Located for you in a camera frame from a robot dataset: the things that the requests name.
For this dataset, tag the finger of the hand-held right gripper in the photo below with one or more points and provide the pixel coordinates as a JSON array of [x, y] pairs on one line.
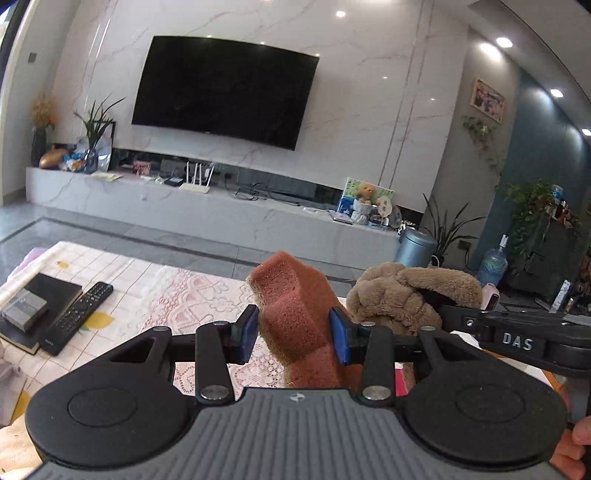
[[461, 318]]

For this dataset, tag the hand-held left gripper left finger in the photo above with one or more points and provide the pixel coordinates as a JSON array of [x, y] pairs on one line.
[[248, 334]]

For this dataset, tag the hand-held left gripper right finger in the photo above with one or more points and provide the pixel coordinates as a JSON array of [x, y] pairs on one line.
[[338, 339]]

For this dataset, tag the reddish brown sponge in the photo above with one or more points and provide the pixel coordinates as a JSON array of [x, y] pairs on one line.
[[295, 300]]

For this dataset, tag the brown plush toy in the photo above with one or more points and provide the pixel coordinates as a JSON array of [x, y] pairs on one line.
[[392, 295]]

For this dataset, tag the person's right hand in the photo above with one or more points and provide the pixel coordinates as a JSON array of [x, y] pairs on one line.
[[575, 445]]

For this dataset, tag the pink heater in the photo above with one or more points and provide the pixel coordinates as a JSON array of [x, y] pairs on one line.
[[489, 295]]

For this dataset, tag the blue water bottle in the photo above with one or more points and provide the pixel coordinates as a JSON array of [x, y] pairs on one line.
[[492, 267]]

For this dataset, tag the blue-grey trash can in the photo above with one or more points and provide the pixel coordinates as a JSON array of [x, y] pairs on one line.
[[414, 249]]

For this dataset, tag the long-leaf potted plant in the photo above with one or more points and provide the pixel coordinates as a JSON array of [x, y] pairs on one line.
[[450, 235]]

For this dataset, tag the dark cabinet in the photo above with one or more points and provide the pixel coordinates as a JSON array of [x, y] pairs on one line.
[[549, 258]]

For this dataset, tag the leafy green plant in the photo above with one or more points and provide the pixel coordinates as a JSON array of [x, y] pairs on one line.
[[531, 207]]

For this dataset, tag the white round ornament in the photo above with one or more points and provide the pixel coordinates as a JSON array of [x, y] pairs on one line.
[[385, 207]]

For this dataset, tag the white marble television console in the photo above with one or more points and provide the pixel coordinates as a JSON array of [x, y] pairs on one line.
[[184, 207]]

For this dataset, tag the white router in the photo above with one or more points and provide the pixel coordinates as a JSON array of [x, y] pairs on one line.
[[196, 187]]

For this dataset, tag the black set-top box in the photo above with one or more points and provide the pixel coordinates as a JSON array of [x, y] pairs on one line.
[[174, 181]]

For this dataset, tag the black remote control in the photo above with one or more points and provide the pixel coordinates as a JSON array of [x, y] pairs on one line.
[[76, 321]]

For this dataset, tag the hanging green vine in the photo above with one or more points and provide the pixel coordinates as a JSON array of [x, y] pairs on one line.
[[482, 134]]

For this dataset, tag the pink box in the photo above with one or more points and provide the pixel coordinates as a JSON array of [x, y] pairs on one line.
[[142, 167]]

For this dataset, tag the black book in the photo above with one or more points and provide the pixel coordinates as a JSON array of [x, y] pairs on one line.
[[55, 286]]

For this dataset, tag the yellow papers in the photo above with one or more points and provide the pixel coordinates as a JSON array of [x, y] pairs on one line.
[[107, 176]]

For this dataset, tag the grey box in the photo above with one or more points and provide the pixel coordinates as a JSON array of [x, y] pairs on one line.
[[23, 307]]

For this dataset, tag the clear plastic snack bag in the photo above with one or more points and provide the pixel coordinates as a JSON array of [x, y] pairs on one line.
[[74, 161]]

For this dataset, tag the green plant in blue vase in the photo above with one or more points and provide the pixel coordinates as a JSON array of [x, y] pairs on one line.
[[94, 134]]

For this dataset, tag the golden ornament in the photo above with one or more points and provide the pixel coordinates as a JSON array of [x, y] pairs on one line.
[[53, 159]]

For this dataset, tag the dried flowers in dark vase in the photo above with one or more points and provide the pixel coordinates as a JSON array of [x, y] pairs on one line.
[[41, 129]]

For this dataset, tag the framed wall picture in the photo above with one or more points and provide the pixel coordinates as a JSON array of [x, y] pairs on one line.
[[487, 100]]

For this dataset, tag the black wall television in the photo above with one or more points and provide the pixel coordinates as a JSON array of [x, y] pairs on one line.
[[221, 92]]

